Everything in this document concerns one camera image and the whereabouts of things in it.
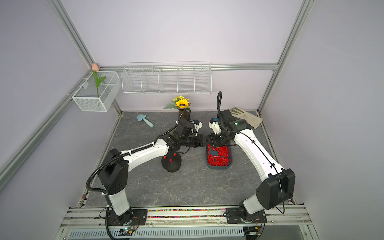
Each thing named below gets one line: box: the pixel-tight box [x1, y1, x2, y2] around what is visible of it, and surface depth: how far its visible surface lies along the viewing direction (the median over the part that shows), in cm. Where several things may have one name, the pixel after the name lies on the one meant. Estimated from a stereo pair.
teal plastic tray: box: [205, 143, 232, 170], surface depth 95 cm
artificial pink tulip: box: [91, 63, 107, 98], surface depth 92 cm
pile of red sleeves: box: [207, 144, 229, 167], surface depth 95 cm
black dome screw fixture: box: [161, 151, 182, 173], surface depth 89 cm
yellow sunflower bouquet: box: [163, 95, 192, 109], surface depth 93 cm
